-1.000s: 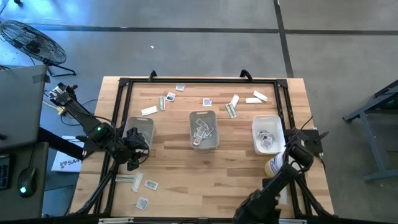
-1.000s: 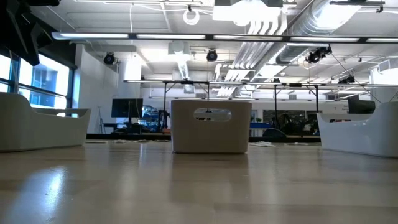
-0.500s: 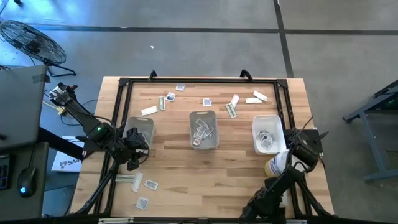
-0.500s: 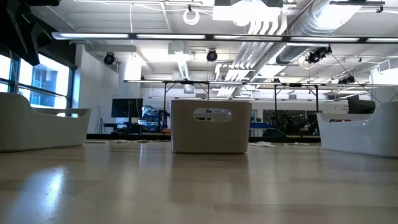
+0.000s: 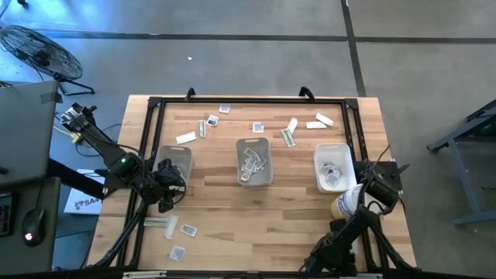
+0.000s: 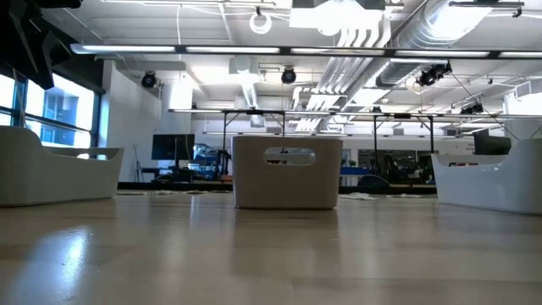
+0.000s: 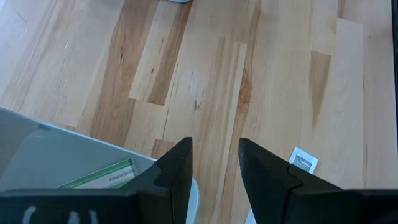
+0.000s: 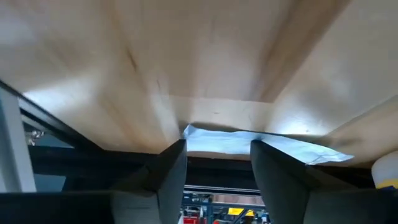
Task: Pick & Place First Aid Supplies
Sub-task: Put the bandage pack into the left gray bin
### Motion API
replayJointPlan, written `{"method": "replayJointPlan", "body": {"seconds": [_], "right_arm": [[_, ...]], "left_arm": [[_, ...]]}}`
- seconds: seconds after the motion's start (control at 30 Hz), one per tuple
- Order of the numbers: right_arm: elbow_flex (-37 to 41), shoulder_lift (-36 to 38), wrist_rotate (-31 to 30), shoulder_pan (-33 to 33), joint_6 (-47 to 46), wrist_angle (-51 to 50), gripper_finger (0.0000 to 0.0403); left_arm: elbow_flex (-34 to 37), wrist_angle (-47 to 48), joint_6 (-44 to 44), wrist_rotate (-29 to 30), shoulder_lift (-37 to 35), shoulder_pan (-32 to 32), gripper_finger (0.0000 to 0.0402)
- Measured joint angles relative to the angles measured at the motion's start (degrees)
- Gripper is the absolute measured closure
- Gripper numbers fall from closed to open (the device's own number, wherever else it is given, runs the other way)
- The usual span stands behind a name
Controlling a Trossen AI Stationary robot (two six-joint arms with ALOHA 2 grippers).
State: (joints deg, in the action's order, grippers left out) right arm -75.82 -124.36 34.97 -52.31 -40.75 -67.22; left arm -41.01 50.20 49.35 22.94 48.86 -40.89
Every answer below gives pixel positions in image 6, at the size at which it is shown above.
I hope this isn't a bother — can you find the white ceiling air duct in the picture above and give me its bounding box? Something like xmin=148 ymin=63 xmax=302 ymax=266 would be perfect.
xmin=230 ymin=56 xmax=260 ymax=109

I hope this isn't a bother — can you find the white plastic bin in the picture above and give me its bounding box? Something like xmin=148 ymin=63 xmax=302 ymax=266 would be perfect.
xmin=0 ymin=125 xmax=125 ymax=208
xmin=430 ymin=138 xmax=542 ymax=216
xmin=231 ymin=135 xmax=344 ymax=211

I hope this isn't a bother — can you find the black metal rig frame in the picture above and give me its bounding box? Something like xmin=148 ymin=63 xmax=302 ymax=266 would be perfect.
xmin=334 ymin=110 xmax=437 ymax=179
xmin=169 ymin=108 xmax=335 ymax=179

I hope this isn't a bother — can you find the white coiled cable ring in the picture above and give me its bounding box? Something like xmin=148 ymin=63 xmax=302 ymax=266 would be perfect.
xmin=248 ymin=6 xmax=274 ymax=36

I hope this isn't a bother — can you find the silver ceiling ventilation duct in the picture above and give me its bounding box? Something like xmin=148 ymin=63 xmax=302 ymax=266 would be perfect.
xmin=374 ymin=0 xmax=496 ymax=88

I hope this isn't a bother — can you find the overhead LED light bar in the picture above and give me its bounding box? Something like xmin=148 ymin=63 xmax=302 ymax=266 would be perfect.
xmin=69 ymin=42 xmax=542 ymax=59

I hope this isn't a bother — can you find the black computer monitor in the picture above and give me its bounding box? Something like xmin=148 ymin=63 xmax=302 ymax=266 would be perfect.
xmin=151 ymin=134 xmax=196 ymax=162
xmin=473 ymin=129 xmax=514 ymax=156

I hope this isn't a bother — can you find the dark office chair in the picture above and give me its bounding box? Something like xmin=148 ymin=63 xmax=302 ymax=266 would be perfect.
xmin=357 ymin=175 xmax=391 ymax=191

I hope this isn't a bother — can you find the blue workshop equipment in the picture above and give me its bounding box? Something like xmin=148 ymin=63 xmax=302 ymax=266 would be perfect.
xmin=193 ymin=143 xmax=233 ymax=181

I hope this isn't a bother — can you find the window with dark frame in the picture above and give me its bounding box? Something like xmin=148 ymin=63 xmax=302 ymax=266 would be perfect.
xmin=0 ymin=63 xmax=102 ymax=149

